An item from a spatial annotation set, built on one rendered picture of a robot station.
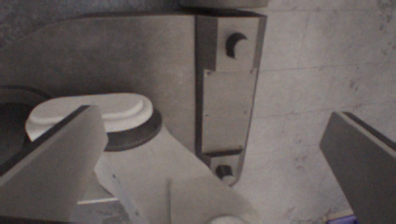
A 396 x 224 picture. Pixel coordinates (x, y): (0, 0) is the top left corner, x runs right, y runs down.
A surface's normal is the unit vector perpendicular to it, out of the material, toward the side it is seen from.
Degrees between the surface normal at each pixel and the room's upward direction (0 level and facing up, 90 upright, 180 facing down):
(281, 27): 0
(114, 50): 0
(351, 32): 0
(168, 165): 90
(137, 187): 90
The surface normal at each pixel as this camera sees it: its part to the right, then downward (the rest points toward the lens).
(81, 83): 0.16, 0.51
